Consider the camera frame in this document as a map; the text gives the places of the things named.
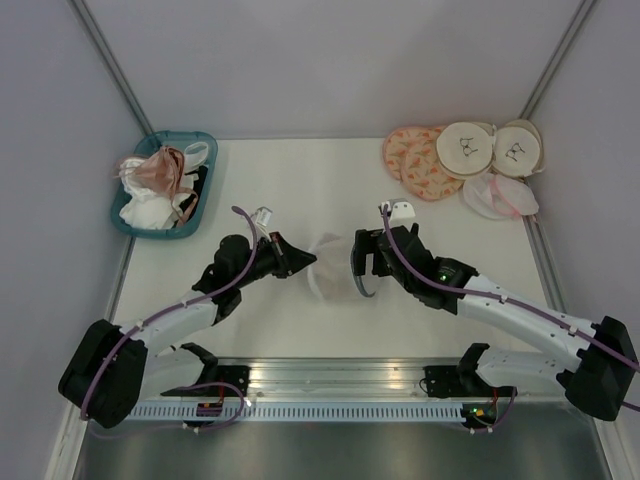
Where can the white slotted cable duct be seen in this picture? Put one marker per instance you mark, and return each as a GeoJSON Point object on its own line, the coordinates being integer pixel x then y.
{"type": "Point", "coordinates": [300, 412]}

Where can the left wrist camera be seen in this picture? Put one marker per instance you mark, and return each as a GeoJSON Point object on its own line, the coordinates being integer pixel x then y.
{"type": "Point", "coordinates": [261, 218]}

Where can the teal plastic basket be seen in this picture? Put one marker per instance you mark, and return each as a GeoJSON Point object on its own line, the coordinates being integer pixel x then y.
{"type": "Point", "coordinates": [164, 185]}

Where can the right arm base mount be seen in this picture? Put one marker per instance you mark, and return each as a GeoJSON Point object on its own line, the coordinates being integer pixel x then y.
{"type": "Point", "coordinates": [442, 382]}

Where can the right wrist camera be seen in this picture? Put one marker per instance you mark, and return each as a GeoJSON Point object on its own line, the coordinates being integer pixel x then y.
{"type": "Point", "coordinates": [396, 211]}

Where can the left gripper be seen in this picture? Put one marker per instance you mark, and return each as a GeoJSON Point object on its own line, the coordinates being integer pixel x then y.
{"type": "Point", "coordinates": [288, 258]}

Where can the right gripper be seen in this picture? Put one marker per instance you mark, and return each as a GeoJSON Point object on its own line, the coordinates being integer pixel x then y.
{"type": "Point", "coordinates": [364, 244]}

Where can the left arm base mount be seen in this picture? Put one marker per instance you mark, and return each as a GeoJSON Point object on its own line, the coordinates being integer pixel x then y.
{"type": "Point", "coordinates": [236, 375]}

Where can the cream bag with glasses print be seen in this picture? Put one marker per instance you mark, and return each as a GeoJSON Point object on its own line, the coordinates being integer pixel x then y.
{"type": "Point", "coordinates": [466, 149]}

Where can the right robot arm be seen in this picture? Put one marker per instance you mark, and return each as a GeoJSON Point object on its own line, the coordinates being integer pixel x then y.
{"type": "Point", "coordinates": [591, 364]}

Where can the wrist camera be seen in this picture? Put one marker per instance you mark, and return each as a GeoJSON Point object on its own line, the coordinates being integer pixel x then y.
{"type": "Point", "coordinates": [396, 211]}
{"type": "Point", "coordinates": [261, 218]}

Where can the white pink-trim mesh bag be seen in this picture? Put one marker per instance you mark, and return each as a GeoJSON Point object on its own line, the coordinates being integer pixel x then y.
{"type": "Point", "coordinates": [497, 197]}

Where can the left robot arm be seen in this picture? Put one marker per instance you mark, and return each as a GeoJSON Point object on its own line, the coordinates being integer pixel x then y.
{"type": "Point", "coordinates": [116, 366]}

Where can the white mesh laundry bag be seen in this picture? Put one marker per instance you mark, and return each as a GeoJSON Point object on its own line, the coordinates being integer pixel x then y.
{"type": "Point", "coordinates": [332, 277]}

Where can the aluminium front rail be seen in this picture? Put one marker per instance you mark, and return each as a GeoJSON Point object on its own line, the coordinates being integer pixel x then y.
{"type": "Point", "coordinates": [335, 379]}

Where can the white garments in basket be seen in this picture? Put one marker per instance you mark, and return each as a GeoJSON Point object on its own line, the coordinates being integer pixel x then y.
{"type": "Point", "coordinates": [145, 212]}

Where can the pink satin bra in basket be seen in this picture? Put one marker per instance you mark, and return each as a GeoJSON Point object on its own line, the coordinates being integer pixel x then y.
{"type": "Point", "coordinates": [160, 172]}

